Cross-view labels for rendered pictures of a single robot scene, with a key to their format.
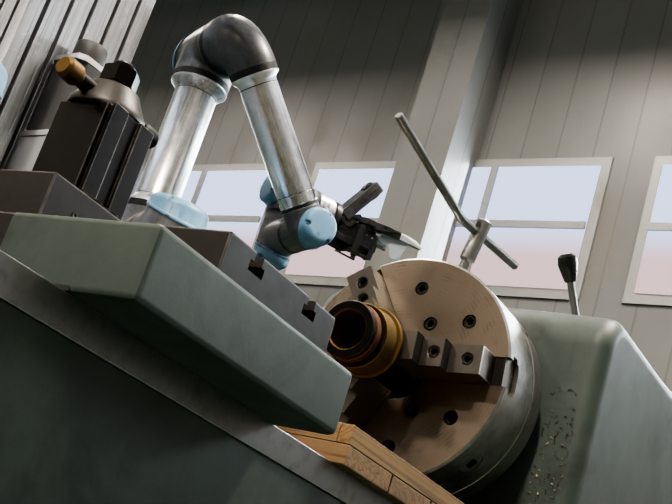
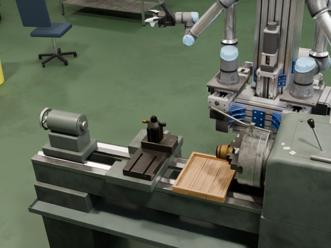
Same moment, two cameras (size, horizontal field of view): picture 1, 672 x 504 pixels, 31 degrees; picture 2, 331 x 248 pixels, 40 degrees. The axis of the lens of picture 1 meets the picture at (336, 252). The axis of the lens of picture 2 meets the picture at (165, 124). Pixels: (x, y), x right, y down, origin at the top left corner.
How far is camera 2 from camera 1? 2.87 m
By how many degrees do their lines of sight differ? 91
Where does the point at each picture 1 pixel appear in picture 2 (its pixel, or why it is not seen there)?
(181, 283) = (110, 179)
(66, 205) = (145, 144)
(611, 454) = (284, 190)
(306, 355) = (137, 184)
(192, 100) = not seen: hidden behind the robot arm
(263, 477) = (157, 192)
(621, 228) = not seen: outside the picture
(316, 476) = (169, 192)
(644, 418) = (309, 180)
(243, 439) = not seen: hidden behind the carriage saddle
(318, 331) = (147, 177)
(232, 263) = (124, 172)
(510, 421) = (246, 178)
